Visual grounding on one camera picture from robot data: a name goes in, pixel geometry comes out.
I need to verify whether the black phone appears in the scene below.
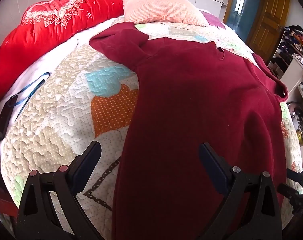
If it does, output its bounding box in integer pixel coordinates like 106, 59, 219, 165
0, 95, 19, 145

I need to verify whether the cluttered white shelf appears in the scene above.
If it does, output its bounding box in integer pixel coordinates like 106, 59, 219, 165
266, 25, 303, 145

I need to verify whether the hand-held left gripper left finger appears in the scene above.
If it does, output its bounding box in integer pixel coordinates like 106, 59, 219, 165
16, 141, 103, 240

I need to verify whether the pale pink bed sheet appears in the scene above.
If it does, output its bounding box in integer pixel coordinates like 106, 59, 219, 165
0, 15, 127, 170

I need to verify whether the blue glass door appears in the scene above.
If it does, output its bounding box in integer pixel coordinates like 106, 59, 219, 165
226, 0, 263, 42

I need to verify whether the red floral comforter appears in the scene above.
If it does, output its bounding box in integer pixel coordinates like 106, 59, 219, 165
0, 0, 124, 107

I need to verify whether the wooden door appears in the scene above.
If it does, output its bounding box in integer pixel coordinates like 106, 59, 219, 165
245, 0, 292, 62

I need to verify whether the blue lanyard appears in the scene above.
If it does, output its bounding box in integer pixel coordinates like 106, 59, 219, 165
10, 72, 50, 115

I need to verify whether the dark red knit garment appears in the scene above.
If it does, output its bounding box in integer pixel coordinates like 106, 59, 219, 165
89, 22, 289, 240

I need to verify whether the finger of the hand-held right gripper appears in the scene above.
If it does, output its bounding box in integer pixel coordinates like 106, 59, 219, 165
286, 168, 303, 188
278, 184, 303, 214

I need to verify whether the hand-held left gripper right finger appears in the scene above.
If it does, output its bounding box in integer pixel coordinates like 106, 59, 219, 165
198, 142, 283, 240

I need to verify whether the patchwork heart quilt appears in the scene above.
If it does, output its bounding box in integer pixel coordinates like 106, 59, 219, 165
1, 15, 303, 240

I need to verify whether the pink ribbed pillow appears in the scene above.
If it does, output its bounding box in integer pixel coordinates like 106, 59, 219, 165
118, 0, 210, 27

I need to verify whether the purple cloth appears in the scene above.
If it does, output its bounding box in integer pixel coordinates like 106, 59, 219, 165
200, 10, 227, 29

